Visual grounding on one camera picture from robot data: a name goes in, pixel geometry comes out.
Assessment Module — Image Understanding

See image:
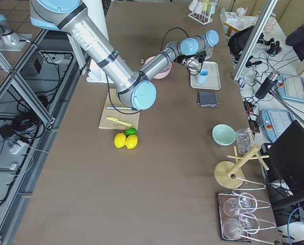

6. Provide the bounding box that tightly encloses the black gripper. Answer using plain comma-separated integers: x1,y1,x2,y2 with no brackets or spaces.
174,51,208,67

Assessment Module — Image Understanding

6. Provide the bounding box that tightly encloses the metal ice scoop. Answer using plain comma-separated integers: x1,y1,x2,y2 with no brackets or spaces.
185,58,203,76

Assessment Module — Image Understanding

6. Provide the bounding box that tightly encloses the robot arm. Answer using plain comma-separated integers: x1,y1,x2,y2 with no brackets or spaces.
30,1,219,110

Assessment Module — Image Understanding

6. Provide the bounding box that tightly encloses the pink bowl of ice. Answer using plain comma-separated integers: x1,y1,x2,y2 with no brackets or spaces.
144,56,172,79

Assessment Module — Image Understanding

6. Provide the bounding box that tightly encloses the light blue cup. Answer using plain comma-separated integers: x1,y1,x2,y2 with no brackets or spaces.
197,68,209,84

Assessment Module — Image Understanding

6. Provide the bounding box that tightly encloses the pink plastic cup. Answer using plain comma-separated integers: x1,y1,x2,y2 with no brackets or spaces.
189,0,204,14

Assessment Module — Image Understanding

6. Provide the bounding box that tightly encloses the wooden cup tree stand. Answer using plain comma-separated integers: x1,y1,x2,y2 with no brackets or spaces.
214,144,269,189

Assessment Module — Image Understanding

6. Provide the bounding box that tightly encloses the clear wine glass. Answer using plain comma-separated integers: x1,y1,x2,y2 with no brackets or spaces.
204,46,214,61

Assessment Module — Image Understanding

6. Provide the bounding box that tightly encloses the cream serving tray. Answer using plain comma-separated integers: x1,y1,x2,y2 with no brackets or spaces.
190,61,221,90

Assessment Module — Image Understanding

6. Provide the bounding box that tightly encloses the grey folded cloth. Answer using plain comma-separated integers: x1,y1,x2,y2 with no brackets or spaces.
197,91,220,108

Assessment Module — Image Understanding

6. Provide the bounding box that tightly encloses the steel muddler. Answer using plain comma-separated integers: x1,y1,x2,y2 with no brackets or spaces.
105,106,136,111

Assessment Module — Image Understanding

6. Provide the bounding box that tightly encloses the green bowl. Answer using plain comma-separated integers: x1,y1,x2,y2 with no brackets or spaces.
212,124,236,146

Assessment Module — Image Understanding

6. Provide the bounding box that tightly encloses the black water bottle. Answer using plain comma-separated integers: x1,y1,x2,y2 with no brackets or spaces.
255,70,280,100

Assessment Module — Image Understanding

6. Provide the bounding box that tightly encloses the green lime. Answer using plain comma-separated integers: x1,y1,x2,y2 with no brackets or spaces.
125,128,137,136

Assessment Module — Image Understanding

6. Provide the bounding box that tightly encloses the bamboo cutting board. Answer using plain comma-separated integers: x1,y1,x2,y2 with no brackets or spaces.
99,95,139,130

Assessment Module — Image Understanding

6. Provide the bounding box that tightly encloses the yellow plastic knife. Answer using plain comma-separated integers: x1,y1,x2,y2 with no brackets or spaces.
106,117,132,127

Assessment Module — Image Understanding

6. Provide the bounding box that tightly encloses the yellow lemon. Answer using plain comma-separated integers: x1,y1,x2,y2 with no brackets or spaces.
125,134,138,149
113,133,127,148

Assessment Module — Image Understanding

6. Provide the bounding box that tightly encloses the glass mug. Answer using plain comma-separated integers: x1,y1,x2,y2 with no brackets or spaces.
236,128,255,154

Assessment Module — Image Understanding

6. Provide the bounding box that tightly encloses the blue teach pendant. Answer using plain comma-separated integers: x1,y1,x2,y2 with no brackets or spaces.
276,73,304,103
260,109,295,143

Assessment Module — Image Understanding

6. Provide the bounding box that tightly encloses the black monitor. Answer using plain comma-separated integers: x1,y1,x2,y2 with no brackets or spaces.
265,120,304,190

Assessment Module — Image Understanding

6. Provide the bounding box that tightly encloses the black glass tray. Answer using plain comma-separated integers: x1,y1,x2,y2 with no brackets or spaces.
216,192,280,244

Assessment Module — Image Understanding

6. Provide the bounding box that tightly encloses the white wire cup rack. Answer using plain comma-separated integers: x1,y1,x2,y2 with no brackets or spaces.
188,1,217,25

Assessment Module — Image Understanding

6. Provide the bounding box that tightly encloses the aluminium frame post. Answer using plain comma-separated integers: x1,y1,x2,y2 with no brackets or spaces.
232,0,277,81

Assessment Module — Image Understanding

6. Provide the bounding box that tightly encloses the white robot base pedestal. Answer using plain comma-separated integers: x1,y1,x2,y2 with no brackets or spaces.
69,0,111,84

